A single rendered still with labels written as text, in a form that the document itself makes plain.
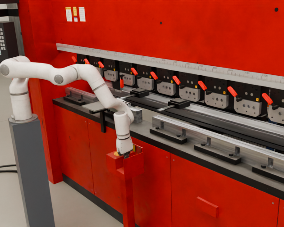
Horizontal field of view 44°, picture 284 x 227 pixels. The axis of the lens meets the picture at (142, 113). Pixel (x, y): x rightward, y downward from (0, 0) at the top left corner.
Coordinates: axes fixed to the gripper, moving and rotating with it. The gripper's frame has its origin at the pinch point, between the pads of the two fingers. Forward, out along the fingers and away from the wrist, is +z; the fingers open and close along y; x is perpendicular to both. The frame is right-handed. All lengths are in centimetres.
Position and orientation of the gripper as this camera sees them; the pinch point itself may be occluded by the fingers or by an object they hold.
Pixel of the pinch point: (126, 158)
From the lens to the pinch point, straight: 228.7
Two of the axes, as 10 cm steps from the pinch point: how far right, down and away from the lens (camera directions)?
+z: 1.1, 9.2, 3.7
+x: 6.2, 2.3, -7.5
